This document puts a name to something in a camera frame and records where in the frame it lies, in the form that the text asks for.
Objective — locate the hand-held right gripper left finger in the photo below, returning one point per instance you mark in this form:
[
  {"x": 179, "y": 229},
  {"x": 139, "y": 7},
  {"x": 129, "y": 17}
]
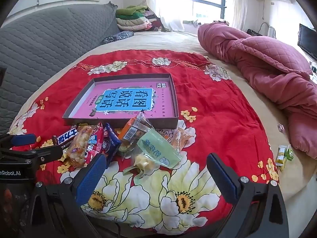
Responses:
[{"x": 90, "y": 181}]

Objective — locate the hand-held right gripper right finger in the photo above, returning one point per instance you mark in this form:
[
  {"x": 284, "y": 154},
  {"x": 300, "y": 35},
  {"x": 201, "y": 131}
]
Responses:
[{"x": 221, "y": 178}]

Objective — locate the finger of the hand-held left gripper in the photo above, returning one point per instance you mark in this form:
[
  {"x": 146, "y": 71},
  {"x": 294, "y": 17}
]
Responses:
[
  {"x": 42, "y": 153},
  {"x": 22, "y": 140}
]

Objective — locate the brown chocolate bar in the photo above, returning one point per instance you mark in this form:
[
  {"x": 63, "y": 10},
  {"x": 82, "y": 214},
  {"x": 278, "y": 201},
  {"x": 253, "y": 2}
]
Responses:
[{"x": 66, "y": 136}]

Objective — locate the clear puffed cracker packet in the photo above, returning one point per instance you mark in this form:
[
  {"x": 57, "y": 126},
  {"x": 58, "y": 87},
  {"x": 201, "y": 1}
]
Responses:
[{"x": 79, "y": 146}]

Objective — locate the red wafer snack packet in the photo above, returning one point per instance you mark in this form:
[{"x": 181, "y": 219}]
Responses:
[{"x": 97, "y": 138}]

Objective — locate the blue cookie packet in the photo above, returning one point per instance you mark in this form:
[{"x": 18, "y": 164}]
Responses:
[{"x": 112, "y": 141}]

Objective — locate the orange clear pastry packet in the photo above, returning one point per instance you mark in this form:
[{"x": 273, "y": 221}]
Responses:
[{"x": 133, "y": 129}]

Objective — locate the green clear pastry packet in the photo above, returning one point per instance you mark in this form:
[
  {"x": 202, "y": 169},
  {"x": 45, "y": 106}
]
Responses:
[{"x": 158, "y": 151}]

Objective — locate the pink cardboard box tray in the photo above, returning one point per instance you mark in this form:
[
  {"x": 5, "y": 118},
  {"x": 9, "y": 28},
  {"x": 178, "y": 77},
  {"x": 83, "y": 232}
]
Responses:
[{"x": 163, "y": 104}]

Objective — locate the small clear orange packet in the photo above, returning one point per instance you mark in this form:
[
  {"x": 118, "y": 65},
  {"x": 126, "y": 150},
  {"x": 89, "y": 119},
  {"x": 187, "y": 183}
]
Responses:
[{"x": 179, "y": 138}]

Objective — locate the red floral cloth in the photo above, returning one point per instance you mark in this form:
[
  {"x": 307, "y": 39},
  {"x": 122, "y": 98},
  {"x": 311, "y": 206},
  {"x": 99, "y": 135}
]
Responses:
[{"x": 218, "y": 119}]

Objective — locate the yellow green candy packet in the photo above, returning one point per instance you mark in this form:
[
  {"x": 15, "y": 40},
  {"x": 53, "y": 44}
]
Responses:
[{"x": 281, "y": 156}]

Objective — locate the small wrapped candy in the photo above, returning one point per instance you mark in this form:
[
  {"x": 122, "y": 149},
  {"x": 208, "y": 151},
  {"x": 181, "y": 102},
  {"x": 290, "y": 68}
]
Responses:
[{"x": 281, "y": 127}]

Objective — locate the grey quilted headboard cover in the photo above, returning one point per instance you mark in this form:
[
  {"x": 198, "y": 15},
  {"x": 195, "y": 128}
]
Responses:
[{"x": 49, "y": 44}]

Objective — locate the pink quilted duvet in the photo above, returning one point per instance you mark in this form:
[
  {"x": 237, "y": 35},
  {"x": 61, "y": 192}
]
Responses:
[{"x": 272, "y": 62}]

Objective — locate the dark patterned pillow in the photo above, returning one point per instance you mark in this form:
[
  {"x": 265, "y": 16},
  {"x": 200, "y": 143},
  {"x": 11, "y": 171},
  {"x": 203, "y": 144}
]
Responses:
[{"x": 118, "y": 36}]

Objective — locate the black bag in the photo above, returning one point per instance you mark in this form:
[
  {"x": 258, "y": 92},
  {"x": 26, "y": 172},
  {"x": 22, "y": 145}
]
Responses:
[{"x": 253, "y": 32}]

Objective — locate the beige bed sheet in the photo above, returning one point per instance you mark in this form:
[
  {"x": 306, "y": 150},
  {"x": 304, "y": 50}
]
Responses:
[{"x": 161, "y": 41}]

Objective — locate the white chair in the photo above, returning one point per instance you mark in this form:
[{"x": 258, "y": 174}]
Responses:
[{"x": 272, "y": 31}]

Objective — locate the pile of folded clothes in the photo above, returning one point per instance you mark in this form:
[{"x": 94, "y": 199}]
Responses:
[{"x": 131, "y": 19}]

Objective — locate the black television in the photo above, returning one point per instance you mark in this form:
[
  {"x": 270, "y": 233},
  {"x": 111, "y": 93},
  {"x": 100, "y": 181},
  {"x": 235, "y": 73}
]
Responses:
[{"x": 307, "y": 39}]

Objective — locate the white sheer curtain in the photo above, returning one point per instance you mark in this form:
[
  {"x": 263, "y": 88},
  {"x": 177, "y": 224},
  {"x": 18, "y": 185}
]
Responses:
[
  {"x": 168, "y": 5},
  {"x": 240, "y": 5}
]

